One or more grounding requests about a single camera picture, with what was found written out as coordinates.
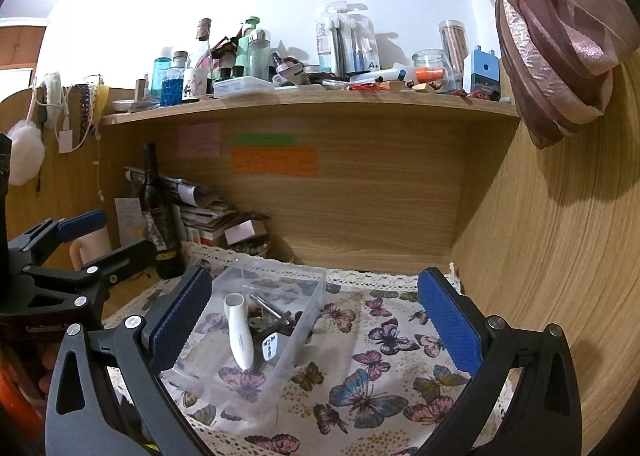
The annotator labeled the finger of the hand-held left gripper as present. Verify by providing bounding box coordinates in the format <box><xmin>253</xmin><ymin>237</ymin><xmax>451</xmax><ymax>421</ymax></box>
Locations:
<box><xmin>20</xmin><ymin>239</ymin><xmax>158</xmax><ymax>309</ymax></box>
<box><xmin>7</xmin><ymin>210</ymin><xmax>108</xmax><ymax>267</ymax></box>

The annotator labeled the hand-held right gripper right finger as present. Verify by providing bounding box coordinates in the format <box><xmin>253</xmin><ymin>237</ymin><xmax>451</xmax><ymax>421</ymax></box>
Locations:
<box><xmin>415</xmin><ymin>266</ymin><xmax>585</xmax><ymax>456</ymax></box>

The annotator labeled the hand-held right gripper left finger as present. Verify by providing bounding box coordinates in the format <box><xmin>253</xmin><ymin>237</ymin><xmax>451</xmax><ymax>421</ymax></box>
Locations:
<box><xmin>44</xmin><ymin>265</ymin><xmax>215</xmax><ymax>456</ymax></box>

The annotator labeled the chrome socket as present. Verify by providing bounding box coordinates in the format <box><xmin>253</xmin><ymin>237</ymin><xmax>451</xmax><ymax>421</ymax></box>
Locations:
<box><xmin>249</xmin><ymin>292</ymin><xmax>293</xmax><ymax>327</ymax></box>

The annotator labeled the clear plastic box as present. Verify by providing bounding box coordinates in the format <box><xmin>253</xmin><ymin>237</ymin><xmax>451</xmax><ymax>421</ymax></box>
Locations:
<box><xmin>172</xmin><ymin>263</ymin><xmax>328</xmax><ymax>399</ymax></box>

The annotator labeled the pale pink mug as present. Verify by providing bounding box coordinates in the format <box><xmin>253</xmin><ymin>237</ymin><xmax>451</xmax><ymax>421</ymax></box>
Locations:
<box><xmin>70</xmin><ymin>226</ymin><xmax>112</xmax><ymax>272</ymax></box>

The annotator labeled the white paper card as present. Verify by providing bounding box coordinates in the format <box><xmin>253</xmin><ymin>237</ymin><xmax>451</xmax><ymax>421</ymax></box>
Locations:
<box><xmin>114</xmin><ymin>196</ymin><xmax>146</xmax><ymax>249</ymax></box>

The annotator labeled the dark wine bottle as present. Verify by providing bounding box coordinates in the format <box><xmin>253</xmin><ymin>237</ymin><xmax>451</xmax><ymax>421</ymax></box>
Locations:
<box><xmin>139</xmin><ymin>143</ymin><xmax>187</xmax><ymax>279</ymax></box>

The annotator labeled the orange cloth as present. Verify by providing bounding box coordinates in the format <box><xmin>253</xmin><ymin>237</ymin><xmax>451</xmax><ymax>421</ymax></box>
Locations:
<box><xmin>0</xmin><ymin>351</ymin><xmax>46</xmax><ymax>442</ymax></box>

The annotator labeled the pile of books and papers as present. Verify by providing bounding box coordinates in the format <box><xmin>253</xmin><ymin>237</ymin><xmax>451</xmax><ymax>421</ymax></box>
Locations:
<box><xmin>122</xmin><ymin>166</ymin><xmax>273</xmax><ymax>257</ymax></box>

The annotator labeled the white grey tool head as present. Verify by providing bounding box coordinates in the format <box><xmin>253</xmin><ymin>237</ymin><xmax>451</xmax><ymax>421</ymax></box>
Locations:
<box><xmin>257</xmin><ymin>331</ymin><xmax>293</xmax><ymax>364</ymax></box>

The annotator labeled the white fluffy puff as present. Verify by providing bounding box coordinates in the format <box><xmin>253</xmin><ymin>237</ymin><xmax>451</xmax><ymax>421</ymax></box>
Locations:
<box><xmin>7</xmin><ymin>120</ymin><xmax>47</xmax><ymax>186</ymax></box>

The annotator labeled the butterfly print tablecloth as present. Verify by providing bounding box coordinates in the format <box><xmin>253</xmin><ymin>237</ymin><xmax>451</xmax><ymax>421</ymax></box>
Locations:
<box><xmin>102</xmin><ymin>242</ymin><xmax>516</xmax><ymax>456</ymax></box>

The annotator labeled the small white box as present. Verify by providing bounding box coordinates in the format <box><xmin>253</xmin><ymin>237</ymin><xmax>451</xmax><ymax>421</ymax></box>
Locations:
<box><xmin>224</xmin><ymin>221</ymin><xmax>257</xmax><ymax>244</ymax></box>

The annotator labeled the lace ribbon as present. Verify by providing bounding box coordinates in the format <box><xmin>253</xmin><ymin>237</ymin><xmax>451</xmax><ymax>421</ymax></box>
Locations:
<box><xmin>70</xmin><ymin>81</ymin><xmax>98</xmax><ymax>149</ymax></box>

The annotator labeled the pink sticky note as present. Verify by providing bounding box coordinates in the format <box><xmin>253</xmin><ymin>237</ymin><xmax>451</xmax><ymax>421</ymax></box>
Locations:
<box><xmin>177</xmin><ymin>123</ymin><xmax>222</xmax><ymax>158</ymax></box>

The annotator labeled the white fuzzy cloth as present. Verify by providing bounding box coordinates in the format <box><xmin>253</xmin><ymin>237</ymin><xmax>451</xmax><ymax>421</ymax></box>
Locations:
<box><xmin>37</xmin><ymin>72</ymin><xmax>68</xmax><ymax>127</ymax></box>

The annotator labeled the blue liquid bottle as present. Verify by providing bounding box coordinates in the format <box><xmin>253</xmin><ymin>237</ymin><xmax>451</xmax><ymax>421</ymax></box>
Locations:
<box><xmin>160</xmin><ymin>51</ymin><xmax>190</xmax><ymax>107</ymax></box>

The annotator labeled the orange sticky note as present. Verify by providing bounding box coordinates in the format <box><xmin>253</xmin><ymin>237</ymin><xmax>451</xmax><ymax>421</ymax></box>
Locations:
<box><xmin>231</xmin><ymin>146</ymin><xmax>318</xmax><ymax>178</ymax></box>

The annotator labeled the teal bottle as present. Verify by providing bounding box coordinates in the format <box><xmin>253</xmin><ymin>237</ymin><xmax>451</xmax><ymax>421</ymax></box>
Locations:
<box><xmin>151</xmin><ymin>56</ymin><xmax>173</xmax><ymax>98</ymax></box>

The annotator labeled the green sticky note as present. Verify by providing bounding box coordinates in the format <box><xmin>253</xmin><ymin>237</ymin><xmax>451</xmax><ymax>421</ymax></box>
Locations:
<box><xmin>235</xmin><ymin>135</ymin><xmax>297</xmax><ymax>147</ymax></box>

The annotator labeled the white printed mug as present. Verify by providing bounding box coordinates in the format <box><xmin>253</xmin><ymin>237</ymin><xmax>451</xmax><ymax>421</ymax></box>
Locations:
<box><xmin>182</xmin><ymin>67</ymin><xmax>211</xmax><ymax>102</ymax></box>

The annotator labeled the wooden cabinet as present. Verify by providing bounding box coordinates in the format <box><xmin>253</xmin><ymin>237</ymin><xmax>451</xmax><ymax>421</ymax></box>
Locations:
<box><xmin>0</xmin><ymin>19</ymin><xmax>48</xmax><ymax>72</ymax></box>

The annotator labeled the clear plastic case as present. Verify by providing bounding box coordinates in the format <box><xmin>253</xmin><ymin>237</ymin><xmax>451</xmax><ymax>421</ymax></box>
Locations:
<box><xmin>212</xmin><ymin>76</ymin><xmax>276</xmax><ymax>98</ymax></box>

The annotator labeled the clear glass corked bottle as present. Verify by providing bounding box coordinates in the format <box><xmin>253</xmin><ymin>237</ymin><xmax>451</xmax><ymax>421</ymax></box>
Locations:
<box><xmin>192</xmin><ymin>19</ymin><xmax>213</xmax><ymax>70</ymax></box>

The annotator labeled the wooden shelf board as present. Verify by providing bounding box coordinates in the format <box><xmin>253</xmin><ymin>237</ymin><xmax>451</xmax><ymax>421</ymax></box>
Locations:
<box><xmin>100</xmin><ymin>89</ymin><xmax>521</xmax><ymax>126</ymax></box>

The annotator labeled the frosted bottle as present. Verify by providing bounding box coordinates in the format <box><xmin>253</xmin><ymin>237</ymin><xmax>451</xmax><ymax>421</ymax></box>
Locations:
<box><xmin>248</xmin><ymin>29</ymin><xmax>272</xmax><ymax>80</ymax></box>

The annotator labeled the green pump bottle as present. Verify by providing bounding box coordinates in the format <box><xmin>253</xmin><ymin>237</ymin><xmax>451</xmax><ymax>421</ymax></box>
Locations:
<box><xmin>235</xmin><ymin>16</ymin><xmax>262</xmax><ymax>68</ymax></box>

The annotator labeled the small spray bottle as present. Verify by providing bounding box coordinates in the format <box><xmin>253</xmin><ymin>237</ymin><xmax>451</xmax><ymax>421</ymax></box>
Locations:
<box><xmin>270</xmin><ymin>50</ymin><xmax>306</xmax><ymax>87</ymax></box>

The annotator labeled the orange capped tube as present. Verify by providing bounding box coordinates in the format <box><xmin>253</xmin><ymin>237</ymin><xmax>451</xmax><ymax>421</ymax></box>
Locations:
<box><xmin>395</xmin><ymin>66</ymin><xmax>446</xmax><ymax>84</ymax></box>

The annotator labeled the blue box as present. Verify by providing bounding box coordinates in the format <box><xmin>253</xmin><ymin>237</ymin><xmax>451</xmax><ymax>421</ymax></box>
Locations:
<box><xmin>462</xmin><ymin>44</ymin><xmax>501</xmax><ymax>97</ymax></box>

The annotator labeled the glass jar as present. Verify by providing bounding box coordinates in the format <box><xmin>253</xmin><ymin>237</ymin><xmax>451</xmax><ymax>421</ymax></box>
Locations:
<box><xmin>412</xmin><ymin>49</ymin><xmax>448</xmax><ymax>87</ymax></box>

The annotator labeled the tall jar of sticks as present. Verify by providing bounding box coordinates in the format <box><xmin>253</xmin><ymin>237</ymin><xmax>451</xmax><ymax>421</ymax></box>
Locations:
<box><xmin>439</xmin><ymin>20</ymin><xmax>467</xmax><ymax>77</ymax></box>

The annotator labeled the toothbrush package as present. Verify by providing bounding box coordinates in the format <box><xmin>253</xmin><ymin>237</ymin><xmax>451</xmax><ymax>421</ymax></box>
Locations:
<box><xmin>315</xmin><ymin>1</ymin><xmax>351</xmax><ymax>77</ymax></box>
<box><xmin>347</xmin><ymin>4</ymin><xmax>378</xmax><ymax>74</ymax></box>

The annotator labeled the white plastic handle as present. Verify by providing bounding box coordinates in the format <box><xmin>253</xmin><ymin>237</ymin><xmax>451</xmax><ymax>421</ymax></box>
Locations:
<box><xmin>223</xmin><ymin>292</ymin><xmax>256</xmax><ymax>371</ymax></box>

